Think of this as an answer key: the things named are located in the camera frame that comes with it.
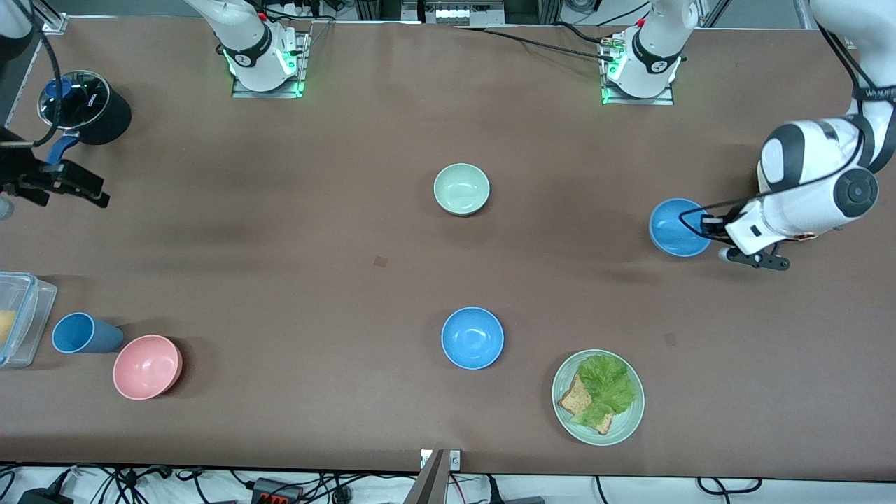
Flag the blue bowl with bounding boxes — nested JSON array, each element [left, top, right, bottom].
[[440, 307, 505, 370], [648, 198, 713, 258]]

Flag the green bowl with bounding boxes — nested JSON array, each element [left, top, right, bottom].
[[433, 163, 491, 216]]

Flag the pink bowl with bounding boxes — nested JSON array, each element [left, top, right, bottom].
[[113, 334, 184, 401]]

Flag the clear plastic container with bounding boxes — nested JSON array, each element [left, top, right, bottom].
[[0, 271, 58, 369]]

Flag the blue cup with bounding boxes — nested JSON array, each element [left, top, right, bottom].
[[51, 312, 125, 354]]

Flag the green lettuce leaf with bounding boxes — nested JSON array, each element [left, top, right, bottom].
[[573, 354, 637, 428]]

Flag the green plate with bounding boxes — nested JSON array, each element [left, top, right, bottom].
[[552, 349, 645, 447]]

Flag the brown bread slice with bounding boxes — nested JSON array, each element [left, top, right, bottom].
[[558, 372, 615, 435]]

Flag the black power adapter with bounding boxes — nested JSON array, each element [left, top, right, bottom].
[[17, 488, 74, 504]]

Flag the grey control box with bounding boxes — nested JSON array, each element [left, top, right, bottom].
[[402, 0, 505, 27]]

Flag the orange black power box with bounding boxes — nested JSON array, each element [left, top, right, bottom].
[[252, 478, 303, 504]]

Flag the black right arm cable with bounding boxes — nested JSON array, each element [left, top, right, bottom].
[[14, 0, 64, 148]]

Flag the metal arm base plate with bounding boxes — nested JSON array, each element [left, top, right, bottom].
[[601, 38, 676, 106], [231, 31, 309, 99]]

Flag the black floor cable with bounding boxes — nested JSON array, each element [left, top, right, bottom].
[[696, 477, 764, 495]]

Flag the black table cable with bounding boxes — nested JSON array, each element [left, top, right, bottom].
[[454, 24, 615, 62]]

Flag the metal camera pole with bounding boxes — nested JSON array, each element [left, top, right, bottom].
[[402, 448, 463, 504]]

